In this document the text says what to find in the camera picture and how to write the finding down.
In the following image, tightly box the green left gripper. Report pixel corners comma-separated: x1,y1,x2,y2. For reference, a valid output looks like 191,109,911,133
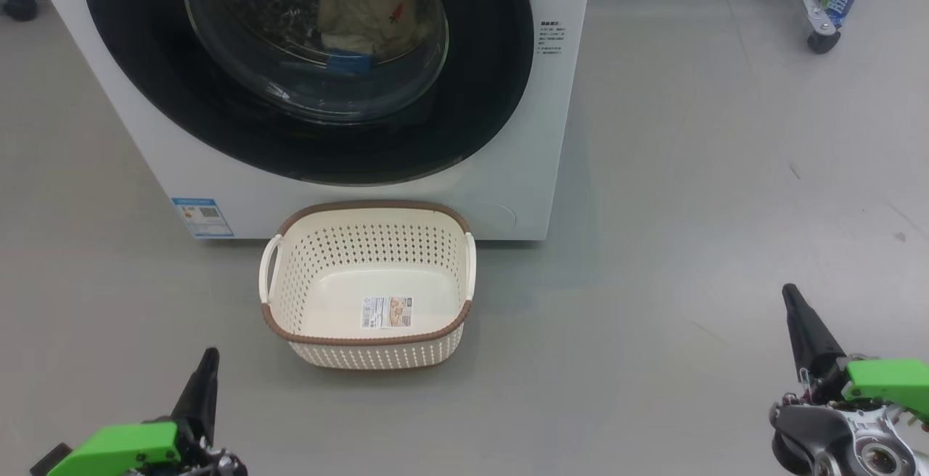
47,348,220,476

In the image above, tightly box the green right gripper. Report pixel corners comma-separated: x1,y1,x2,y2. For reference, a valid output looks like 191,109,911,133
782,284,929,422

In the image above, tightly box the round dark washer door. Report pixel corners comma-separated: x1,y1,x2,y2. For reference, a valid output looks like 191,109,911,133
80,0,536,186

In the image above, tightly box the cream garment with carrot print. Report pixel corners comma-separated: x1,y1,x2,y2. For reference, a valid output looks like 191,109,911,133
317,0,420,56

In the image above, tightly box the cream perforated laundry basket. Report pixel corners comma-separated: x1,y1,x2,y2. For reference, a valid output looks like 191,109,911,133
259,200,478,370

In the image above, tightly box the white basket product label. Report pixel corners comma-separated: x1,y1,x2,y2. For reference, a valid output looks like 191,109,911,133
361,296,413,329

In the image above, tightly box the white front-load washing machine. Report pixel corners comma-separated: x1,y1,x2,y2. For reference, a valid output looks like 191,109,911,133
25,0,596,242

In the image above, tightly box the blue energy label sticker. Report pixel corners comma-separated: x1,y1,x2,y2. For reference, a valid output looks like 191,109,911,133
171,197,234,239

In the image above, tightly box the grey washer text label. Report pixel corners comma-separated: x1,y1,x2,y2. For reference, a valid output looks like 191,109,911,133
538,20,564,57

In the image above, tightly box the metal cart frame with caster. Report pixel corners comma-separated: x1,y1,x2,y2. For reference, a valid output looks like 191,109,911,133
787,0,854,54

